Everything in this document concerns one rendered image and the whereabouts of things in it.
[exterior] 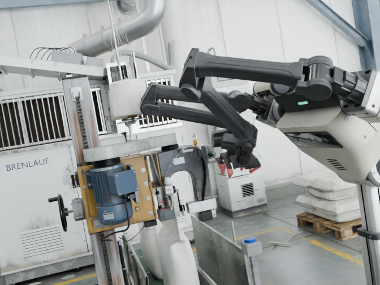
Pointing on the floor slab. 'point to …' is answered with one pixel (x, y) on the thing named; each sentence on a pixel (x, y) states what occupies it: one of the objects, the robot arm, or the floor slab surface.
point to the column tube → (87, 105)
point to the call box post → (254, 270)
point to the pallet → (329, 225)
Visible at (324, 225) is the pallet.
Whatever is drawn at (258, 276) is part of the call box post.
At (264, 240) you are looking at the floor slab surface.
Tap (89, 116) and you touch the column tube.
